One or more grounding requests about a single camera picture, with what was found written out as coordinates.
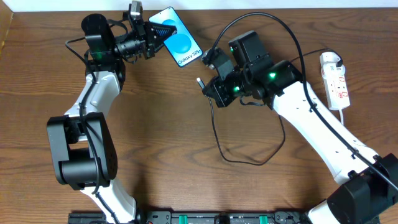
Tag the blue screen smartphone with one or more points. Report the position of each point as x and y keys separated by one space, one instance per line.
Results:
x=182 y=46

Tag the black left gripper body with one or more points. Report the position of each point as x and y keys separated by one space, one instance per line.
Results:
x=148 y=40

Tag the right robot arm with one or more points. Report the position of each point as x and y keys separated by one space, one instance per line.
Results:
x=367 y=182

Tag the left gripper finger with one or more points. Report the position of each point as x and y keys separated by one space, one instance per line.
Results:
x=160 y=38
x=162 y=29

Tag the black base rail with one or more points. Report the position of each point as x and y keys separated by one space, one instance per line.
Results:
x=165 y=217

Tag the white charger plug adapter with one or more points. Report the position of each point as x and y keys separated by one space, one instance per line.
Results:
x=331 y=65

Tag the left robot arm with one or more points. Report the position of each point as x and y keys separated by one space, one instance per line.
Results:
x=83 y=153

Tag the white power strip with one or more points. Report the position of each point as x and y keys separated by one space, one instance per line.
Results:
x=336 y=93

